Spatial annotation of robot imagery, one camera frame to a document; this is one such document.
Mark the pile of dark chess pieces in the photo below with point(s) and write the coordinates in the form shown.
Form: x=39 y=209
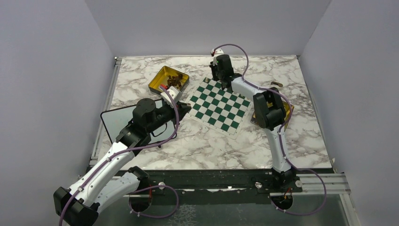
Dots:
x=175 y=81

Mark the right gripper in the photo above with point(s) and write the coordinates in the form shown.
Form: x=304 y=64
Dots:
x=212 y=66

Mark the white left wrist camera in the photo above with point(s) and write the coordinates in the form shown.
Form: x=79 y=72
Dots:
x=170 y=94

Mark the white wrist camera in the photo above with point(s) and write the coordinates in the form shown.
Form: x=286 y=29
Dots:
x=217 y=52
x=170 y=94

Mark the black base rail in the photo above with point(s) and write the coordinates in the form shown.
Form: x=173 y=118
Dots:
x=213 y=187

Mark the gold tin with dark pieces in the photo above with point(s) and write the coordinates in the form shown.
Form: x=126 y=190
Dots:
x=162 y=76

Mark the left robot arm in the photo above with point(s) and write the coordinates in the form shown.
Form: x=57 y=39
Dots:
x=83 y=201

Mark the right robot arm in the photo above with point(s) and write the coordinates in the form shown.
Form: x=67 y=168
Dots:
x=269 y=110

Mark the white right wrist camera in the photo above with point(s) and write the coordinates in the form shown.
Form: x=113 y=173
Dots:
x=217 y=52

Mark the small whiteboard with stand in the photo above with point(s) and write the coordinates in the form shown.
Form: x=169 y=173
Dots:
x=118 y=124

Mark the gold tin with light pieces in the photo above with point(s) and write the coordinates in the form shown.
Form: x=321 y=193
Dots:
x=288 y=112

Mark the beige stapler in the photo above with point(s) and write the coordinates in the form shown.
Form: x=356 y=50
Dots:
x=276 y=84

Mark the green white chess board mat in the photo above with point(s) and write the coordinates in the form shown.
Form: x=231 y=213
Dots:
x=220 y=111

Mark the aluminium rail right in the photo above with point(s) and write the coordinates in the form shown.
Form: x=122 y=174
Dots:
x=312 y=185

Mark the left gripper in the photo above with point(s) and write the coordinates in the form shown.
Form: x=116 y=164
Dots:
x=181 y=109

